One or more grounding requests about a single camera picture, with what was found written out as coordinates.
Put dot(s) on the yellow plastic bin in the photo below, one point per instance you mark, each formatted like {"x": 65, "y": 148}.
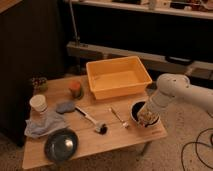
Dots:
{"x": 117, "y": 77}

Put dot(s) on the white shelf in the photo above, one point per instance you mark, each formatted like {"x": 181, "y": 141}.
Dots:
{"x": 143, "y": 8}

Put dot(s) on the blue sponge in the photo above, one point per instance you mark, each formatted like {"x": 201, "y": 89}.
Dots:
{"x": 65, "y": 107}

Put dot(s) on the grey metal pole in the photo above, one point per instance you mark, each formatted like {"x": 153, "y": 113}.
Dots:
{"x": 77, "y": 38}

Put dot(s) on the purple bowl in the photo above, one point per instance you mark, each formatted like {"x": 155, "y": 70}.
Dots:
{"x": 134, "y": 110}

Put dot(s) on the wooden table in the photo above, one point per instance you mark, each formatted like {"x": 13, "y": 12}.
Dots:
{"x": 90, "y": 142}

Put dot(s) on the orange green toy block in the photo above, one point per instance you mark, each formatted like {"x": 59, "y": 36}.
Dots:
{"x": 76, "y": 89}

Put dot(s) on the dish brush with white handle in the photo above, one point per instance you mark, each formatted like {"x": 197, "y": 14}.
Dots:
{"x": 99, "y": 126}

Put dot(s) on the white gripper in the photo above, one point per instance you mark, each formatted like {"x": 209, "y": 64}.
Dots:
{"x": 145, "y": 117}

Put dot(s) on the dark metal bowl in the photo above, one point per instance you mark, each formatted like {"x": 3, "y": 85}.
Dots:
{"x": 61, "y": 145}

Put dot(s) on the white paper cup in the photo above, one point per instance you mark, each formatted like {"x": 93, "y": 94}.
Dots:
{"x": 38, "y": 103}

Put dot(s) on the metal fork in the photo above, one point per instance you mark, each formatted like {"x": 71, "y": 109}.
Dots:
{"x": 124, "y": 123}

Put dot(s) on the grey cloth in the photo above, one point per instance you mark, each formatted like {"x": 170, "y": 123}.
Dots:
{"x": 48, "y": 123}

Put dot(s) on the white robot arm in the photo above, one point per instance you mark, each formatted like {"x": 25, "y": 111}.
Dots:
{"x": 170, "y": 87}

